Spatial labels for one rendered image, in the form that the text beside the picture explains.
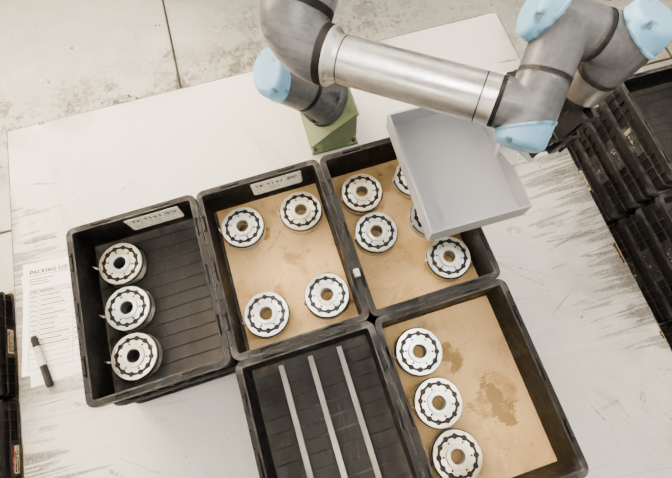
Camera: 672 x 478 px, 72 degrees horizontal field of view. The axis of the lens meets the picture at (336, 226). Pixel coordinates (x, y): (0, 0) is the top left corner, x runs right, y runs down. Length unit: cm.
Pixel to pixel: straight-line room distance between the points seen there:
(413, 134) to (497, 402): 61
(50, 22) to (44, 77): 35
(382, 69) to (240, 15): 205
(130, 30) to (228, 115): 143
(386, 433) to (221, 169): 84
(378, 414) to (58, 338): 84
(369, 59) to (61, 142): 112
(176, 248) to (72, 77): 171
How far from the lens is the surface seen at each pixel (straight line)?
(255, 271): 113
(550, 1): 73
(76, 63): 281
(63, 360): 140
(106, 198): 148
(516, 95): 70
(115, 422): 133
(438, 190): 96
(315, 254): 112
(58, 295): 144
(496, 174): 100
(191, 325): 114
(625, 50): 78
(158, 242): 122
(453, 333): 111
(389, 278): 111
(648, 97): 205
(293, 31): 75
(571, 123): 85
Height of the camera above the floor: 191
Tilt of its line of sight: 70 degrees down
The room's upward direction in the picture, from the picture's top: 3 degrees counter-clockwise
